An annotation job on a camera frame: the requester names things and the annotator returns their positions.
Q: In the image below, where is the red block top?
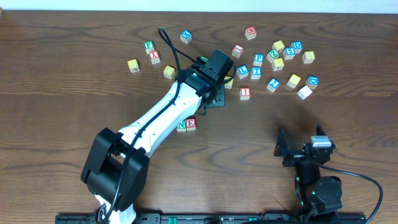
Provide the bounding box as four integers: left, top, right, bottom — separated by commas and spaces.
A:
245, 26, 257, 40

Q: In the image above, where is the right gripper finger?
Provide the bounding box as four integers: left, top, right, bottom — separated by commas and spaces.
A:
316, 125, 335, 148
274, 128, 288, 157

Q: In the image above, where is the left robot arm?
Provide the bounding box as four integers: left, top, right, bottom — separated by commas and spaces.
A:
81, 50, 236, 223

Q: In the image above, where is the red E block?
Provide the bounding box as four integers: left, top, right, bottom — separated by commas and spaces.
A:
185, 118, 197, 131

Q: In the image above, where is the blue T block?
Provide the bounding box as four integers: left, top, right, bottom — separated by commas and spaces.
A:
251, 67, 262, 80

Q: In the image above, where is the red I block upper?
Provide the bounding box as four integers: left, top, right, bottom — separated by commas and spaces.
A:
231, 44, 244, 58

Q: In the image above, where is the red i block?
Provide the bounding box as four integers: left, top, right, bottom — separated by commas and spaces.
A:
231, 44, 244, 58
239, 87, 251, 100

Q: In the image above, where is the white block right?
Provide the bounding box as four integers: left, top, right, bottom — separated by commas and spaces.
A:
297, 86, 313, 100

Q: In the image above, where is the yellow block below Z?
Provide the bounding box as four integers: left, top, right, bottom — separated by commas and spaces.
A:
272, 58, 284, 71

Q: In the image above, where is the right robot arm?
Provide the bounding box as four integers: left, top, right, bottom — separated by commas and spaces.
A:
274, 126, 342, 222

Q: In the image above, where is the yellow 8 block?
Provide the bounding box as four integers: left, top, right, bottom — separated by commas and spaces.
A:
302, 51, 315, 64

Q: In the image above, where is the plain yellow block centre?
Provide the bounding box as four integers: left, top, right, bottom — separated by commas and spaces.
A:
224, 77, 233, 89

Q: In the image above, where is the red Y block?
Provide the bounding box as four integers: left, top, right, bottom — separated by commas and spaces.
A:
149, 50, 160, 64

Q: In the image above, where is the blue D block upper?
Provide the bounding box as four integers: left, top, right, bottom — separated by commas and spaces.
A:
290, 41, 303, 54

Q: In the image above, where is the blue d block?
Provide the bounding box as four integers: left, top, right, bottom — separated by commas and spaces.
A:
290, 41, 303, 54
306, 75, 319, 90

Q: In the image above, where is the blue L block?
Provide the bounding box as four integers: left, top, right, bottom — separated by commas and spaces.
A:
237, 65, 249, 79

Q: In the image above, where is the green F block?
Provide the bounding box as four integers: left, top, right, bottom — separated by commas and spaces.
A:
144, 40, 155, 54

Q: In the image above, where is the blue D block lower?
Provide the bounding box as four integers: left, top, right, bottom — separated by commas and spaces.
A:
306, 75, 319, 90

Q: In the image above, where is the blue 5 block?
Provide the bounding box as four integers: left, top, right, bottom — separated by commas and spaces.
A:
283, 47, 295, 60

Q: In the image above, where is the green Z block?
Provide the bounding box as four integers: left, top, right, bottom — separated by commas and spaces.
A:
266, 49, 280, 63

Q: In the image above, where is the blue P block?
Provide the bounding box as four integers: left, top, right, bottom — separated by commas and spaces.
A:
252, 54, 264, 67

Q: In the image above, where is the yellow block far left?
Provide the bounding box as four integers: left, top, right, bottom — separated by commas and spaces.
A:
127, 59, 139, 73

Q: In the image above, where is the yellow O block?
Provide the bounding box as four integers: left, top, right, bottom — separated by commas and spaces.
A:
163, 65, 175, 79

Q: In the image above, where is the yellow block top right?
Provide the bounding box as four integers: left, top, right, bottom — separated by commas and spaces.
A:
272, 40, 285, 53

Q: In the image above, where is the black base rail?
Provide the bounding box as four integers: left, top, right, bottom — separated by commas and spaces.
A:
55, 212, 367, 224

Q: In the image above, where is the green N block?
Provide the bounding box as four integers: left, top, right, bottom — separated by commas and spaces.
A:
176, 120, 187, 132

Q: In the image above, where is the red I block lower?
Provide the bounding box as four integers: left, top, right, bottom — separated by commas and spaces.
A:
239, 87, 251, 100

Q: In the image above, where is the blue 2 block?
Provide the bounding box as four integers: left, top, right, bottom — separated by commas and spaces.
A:
267, 78, 280, 92

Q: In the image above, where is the blue X block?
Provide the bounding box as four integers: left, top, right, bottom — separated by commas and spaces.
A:
180, 30, 192, 44

